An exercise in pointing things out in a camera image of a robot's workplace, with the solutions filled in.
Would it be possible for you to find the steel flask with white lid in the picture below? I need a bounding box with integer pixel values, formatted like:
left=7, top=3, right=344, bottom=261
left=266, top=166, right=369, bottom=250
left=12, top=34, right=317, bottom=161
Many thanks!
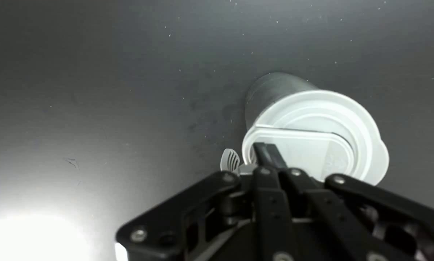
left=219, top=72, right=391, bottom=188

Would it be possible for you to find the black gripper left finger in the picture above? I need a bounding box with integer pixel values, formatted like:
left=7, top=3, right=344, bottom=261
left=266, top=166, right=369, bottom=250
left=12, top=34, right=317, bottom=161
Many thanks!
left=116, top=144, right=292, bottom=261

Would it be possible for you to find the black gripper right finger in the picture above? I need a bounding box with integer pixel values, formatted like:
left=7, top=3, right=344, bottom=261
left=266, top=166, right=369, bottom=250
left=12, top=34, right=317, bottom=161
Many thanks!
left=280, top=169, right=434, bottom=261

